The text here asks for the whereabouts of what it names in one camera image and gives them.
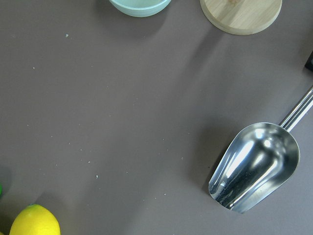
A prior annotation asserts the metal ice scoop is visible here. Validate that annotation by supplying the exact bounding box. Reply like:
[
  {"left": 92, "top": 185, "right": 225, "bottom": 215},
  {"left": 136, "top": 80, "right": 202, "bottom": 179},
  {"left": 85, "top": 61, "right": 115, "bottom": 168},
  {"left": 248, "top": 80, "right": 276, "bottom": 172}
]
[{"left": 208, "top": 89, "right": 313, "bottom": 213}]

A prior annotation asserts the wooden cup stand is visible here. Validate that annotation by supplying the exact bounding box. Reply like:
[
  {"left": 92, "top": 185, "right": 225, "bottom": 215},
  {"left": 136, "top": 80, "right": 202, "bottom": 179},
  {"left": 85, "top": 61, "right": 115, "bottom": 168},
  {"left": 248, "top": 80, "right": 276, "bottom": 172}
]
[{"left": 200, "top": 0, "right": 282, "bottom": 35}]

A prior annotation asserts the mint green bowl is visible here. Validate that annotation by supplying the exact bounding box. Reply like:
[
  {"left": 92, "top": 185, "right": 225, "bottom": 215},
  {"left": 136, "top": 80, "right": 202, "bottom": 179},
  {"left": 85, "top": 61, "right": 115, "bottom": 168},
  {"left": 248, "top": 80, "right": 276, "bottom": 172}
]
[{"left": 110, "top": 0, "right": 171, "bottom": 18}]

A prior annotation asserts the yellow lemon outer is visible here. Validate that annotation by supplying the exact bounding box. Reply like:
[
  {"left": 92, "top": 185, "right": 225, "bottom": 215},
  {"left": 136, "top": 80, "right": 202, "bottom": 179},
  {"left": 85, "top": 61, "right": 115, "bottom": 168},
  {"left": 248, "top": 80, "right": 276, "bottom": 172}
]
[{"left": 9, "top": 204, "right": 61, "bottom": 235}]

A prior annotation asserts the wine glass rack tray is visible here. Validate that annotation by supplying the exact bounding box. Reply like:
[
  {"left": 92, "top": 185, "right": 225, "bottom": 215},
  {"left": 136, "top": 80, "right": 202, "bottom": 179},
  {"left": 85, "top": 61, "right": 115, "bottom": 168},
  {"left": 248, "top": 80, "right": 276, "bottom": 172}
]
[{"left": 305, "top": 51, "right": 313, "bottom": 71}]

